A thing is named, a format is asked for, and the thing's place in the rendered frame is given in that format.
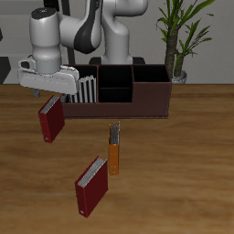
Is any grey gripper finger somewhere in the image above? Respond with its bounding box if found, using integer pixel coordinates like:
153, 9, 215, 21
31, 87, 42, 100
59, 92, 69, 103

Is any green pot plant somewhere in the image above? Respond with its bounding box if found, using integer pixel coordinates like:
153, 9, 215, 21
155, 0, 217, 85

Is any striped book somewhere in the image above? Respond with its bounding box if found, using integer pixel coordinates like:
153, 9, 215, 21
67, 74, 98, 104

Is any red book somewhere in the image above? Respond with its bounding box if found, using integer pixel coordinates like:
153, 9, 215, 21
74, 155, 110, 218
37, 94, 66, 144

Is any dark brown desk caddy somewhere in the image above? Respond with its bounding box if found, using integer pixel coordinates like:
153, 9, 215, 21
59, 63, 173, 120

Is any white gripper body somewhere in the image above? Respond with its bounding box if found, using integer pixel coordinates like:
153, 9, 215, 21
16, 64, 80, 96

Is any orange book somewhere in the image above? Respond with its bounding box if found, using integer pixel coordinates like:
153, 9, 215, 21
108, 120, 121, 176

